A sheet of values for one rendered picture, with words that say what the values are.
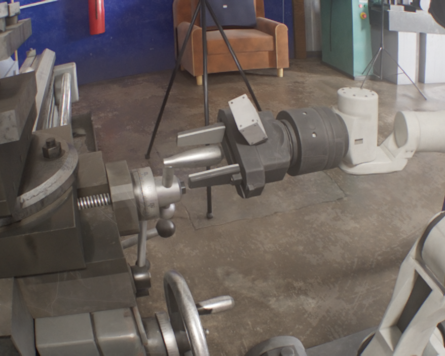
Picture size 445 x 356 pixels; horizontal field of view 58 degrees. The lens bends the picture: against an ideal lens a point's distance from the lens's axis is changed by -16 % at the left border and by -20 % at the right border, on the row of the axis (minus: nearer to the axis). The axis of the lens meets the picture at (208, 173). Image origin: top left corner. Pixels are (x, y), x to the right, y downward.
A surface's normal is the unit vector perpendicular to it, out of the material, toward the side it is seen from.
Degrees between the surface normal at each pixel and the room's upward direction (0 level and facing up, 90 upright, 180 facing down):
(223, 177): 124
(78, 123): 90
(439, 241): 59
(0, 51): 90
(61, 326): 0
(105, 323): 0
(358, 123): 87
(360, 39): 90
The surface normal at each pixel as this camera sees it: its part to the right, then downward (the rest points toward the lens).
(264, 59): 0.29, 0.42
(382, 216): -0.04, -0.89
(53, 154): 0.49, 0.37
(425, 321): -0.04, 0.73
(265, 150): 0.12, -0.50
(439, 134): -0.02, 0.20
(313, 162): 0.29, 0.65
